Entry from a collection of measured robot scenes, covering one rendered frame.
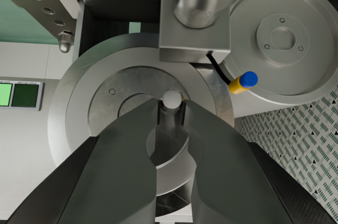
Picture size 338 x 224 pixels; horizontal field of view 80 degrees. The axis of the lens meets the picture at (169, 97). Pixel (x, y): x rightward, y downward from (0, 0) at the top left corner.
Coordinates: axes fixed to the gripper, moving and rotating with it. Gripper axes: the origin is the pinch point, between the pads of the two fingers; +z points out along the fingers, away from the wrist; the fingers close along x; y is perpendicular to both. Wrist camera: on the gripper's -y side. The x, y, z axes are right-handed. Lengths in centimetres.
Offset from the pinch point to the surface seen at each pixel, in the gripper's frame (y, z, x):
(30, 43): 80, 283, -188
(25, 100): 19.4, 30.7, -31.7
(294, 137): 8.9, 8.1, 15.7
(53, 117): 3.3, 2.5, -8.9
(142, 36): -2.2, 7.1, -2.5
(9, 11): 31, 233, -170
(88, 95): 1.5, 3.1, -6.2
